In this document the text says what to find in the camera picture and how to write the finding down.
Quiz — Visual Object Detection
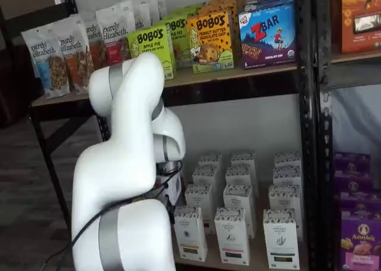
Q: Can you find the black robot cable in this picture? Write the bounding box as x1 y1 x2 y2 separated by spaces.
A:
55 160 184 271

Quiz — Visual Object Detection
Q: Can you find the white box pink strip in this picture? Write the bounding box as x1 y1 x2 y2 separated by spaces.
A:
214 207 251 264
223 184 255 239
225 165 256 191
231 151 256 170

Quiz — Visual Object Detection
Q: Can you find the orange snack box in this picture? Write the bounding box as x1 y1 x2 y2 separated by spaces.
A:
341 0 381 55

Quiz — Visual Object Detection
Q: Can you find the purple Annie's box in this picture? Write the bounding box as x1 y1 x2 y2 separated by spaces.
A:
333 152 371 176
335 172 374 194
341 210 381 271
339 190 381 216

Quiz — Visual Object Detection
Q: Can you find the black metal shelf frame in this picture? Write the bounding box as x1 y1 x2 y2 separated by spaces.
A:
0 0 320 271
315 0 381 271

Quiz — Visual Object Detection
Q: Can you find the yellow Bobo's peanut butter box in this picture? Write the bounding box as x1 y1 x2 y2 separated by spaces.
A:
220 0 246 10
205 0 239 17
186 11 235 74

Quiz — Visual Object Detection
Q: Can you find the white box yellow strip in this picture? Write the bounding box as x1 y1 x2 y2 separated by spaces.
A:
192 166 223 191
185 183 214 224
198 152 223 172
174 207 208 258

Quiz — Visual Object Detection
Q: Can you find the blue purely elizabeth granola bag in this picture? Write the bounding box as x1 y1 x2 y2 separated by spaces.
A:
21 22 71 100

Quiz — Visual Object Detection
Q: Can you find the white box black strip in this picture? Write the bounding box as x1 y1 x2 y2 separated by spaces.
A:
268 184 302 217
263 210 299 269
273 166 302 190
274 152 301 170

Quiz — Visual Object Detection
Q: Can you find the red purely elizabeth granola bag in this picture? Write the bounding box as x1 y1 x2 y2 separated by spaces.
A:
130 0 153 30
148 0 167 20
95 1 136 67

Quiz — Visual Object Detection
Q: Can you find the orange purely elizabeth granola bag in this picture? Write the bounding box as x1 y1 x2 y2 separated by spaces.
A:
80 10 108 71
56 14 95 95

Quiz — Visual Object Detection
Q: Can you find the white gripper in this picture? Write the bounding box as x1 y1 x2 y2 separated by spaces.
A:
154 160 183 208

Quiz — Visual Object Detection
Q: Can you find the green Bobo's apple pie box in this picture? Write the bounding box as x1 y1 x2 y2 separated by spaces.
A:
127 25 177 82
162 14 192 70
171 2 207 20

